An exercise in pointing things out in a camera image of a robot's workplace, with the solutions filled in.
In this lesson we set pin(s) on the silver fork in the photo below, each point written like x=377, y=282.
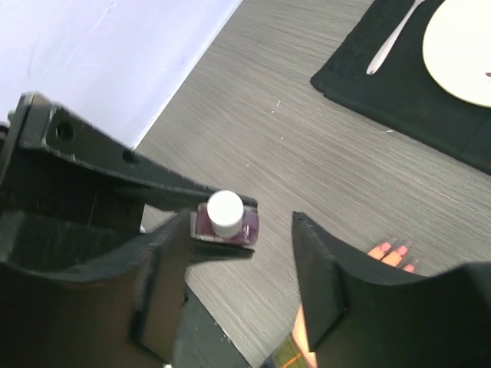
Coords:
x=381, y=55

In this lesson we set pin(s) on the pink cream plate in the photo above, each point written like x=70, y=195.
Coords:
x=456, y=49

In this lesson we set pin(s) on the mannequin hand with painted nails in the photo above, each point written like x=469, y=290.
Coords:
x=387, y=252

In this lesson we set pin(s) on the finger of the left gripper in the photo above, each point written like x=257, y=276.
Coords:
x=208, y=251
x=53, y=129

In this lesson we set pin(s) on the purple nail polish bottle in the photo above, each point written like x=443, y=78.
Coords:
x=224, y=218

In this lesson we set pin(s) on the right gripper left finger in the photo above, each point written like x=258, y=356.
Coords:
x=74, y=295

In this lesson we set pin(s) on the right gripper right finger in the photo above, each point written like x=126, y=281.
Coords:
x=360, y=312

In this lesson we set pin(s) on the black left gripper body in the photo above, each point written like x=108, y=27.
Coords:
x=54, y=163

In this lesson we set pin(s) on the yellow plaid sleeve forearm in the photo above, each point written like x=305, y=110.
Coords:
x=286, y=355

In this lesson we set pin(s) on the black placemat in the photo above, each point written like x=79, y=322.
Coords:
x=402, y=95

